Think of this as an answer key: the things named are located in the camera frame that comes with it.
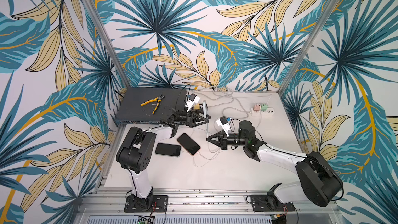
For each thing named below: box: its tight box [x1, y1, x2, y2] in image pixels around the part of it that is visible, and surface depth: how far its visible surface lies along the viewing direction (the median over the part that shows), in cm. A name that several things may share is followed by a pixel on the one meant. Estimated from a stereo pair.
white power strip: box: [250, 107, 276, 117], surface depth 108 cm
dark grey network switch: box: [114, 87, 187, 124], surface depth 108 cm
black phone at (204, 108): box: [202, 100, 207, 119], surface depth 69 cm
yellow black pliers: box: [139, 93, 166, 115], surface depth 108 cm
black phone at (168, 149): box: [154, 143, 182, 157], surface depth 92 cm
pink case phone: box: [176, 132, 201, 157], surface depth 94 cm
